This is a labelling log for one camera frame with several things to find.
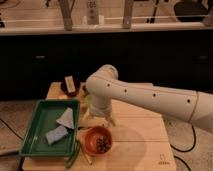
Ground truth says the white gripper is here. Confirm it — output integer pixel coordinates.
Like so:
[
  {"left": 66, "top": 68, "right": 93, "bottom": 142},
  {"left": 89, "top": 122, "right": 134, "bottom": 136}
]
[{"left": 82, "top": 95, "right": 116, "bottom": 127}]

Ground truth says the dark purple grape bunch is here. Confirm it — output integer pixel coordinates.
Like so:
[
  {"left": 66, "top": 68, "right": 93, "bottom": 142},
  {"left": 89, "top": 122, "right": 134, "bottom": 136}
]
[{"left": 96, "top": 137, "right": 111, "bottom": 153}]

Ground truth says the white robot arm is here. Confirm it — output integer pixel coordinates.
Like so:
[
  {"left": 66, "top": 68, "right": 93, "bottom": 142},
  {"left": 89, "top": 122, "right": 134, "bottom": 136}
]
[{"left": 86, "top": 65, "right": 213, "bottom": 133}]

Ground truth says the red bowl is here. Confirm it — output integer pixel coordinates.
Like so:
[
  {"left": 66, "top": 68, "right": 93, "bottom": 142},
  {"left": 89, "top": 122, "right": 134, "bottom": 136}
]
[{"left": 83, "top": 126, "right": 112, "bottom": 157}]

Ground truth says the dark brown bowl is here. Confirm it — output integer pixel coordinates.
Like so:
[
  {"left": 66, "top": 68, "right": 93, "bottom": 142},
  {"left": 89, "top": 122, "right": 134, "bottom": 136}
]
[{"left": 60, "top": 76, "right": 80, "bottom": 97}]

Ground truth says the beige block in bowl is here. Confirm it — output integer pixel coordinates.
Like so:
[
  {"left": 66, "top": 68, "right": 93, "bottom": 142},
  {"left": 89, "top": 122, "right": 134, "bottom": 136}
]
[{"left": 65, "top": 76, "right": 76, "bottom": 93}]

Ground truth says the green translucent cup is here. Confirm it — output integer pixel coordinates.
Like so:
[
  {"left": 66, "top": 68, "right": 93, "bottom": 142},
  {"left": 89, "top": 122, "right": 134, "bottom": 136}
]
[{"left": 84, "top": 95, "right": 89, "bottom": 108}]

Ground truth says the grey folded cloth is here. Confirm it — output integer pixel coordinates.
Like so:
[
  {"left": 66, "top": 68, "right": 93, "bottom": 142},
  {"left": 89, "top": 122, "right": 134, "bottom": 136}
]
[{"left": 56, "top": 108, "right": 74, "bottom": 129}]

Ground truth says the yellow-green stick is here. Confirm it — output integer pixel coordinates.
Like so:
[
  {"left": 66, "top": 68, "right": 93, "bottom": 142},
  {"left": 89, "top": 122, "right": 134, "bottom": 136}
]
[{"left": 80, "top": 143, "right": 93, "bottom": 165}]

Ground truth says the green cucumber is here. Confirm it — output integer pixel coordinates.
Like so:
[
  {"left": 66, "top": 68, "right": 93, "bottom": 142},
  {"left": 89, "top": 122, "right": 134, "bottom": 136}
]
[{"left": 65, "top": 140, "right": 81, "bottom": 169}]

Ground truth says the green plastic tray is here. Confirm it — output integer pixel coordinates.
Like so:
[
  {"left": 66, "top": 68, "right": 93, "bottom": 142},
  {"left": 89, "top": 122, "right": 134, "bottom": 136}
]
[{"left": 19, "top": 99, "right": 80, "bottom": 157}]

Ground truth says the black cable on floor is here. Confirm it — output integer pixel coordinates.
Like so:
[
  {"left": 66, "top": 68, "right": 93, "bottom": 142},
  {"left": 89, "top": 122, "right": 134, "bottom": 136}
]
[{"left": 169, "top": 124, "right": 197, "bottom": 171}]

